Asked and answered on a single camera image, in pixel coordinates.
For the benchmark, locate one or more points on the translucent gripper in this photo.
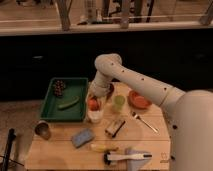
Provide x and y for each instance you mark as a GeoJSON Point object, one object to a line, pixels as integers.
{"type": "Point", "coordinates": [101, 100]}

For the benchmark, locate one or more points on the red apple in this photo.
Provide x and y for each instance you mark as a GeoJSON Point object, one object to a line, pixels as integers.
{"type": "Point", "coordinates": [93, 104]}

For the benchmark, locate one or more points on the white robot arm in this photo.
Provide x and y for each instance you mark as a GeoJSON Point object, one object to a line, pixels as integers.
{"type": "Point", "coordinates": [190, 112]}

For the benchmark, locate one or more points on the white paper cup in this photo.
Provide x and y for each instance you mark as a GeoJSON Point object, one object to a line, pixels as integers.
{"type": "Point", "coordinates": [95, 116]}

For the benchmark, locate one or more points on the green plastic cup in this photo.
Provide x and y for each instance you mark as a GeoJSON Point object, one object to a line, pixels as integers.
{"type": "Point", "coordinates": [118, 102]}

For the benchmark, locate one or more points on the metal cup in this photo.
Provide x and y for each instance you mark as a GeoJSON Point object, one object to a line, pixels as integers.
{"type": "Point", "coordinates": [42, 129]}

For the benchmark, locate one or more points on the dark brown bowl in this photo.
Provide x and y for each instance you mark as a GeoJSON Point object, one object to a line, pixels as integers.
{"type": "Point", "coordinates": [111, 90]}

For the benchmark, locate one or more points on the green cucumber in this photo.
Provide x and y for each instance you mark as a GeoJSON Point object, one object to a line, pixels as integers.
{"type": "Point", "coordinates": [68, 104]}

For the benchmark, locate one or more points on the green plastic tray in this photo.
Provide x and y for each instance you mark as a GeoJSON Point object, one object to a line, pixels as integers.
{"type": "Point", "coordinates": [75, 87]}

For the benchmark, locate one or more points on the silver fork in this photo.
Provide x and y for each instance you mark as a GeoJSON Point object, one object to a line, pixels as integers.
{"type": "Point", "coordinates": [136, 116]}

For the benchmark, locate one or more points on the orange bowl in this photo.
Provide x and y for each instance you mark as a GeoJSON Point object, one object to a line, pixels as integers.
{"type": "Point", "coordinates": [138, 101]}

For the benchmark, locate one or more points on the blue sponge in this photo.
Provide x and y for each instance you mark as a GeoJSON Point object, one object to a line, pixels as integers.
{"type": "Point", "coordinates": [82, 137]}

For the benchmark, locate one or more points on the dark grape bunch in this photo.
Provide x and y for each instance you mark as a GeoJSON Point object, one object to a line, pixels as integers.
{"type": "Point", "coordinates": [58, 88]}

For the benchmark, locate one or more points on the yellow banana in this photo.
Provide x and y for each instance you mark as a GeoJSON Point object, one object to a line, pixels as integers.
{"type": "Point", "coordinates": [102, 148]}

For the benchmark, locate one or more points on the grey cloth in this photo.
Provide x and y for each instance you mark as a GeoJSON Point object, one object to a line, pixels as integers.
{"type": "Point", "coordinates": [136, 165]}

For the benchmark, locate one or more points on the black stand pole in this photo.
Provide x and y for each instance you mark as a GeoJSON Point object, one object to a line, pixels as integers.
{"type": "Point", "coordinates": [6, 157]}

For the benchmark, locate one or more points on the white handled black brush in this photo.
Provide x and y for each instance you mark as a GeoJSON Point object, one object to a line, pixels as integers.
{"type": "Point", "coordinates": [108, 157]}

